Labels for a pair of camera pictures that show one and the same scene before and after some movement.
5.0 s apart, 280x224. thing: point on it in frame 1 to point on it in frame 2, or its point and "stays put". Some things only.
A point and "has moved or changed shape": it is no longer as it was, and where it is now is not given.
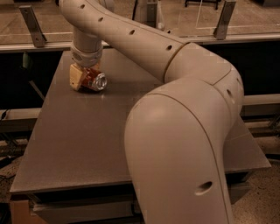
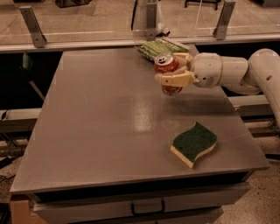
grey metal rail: (67, 46) stays put
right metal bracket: (220, 31) stays put
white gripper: (87, 57) to (206, 69)
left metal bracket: (38, 38) stays put
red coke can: (94, 79) has moved or changed shape
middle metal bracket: (151, 15) stays put
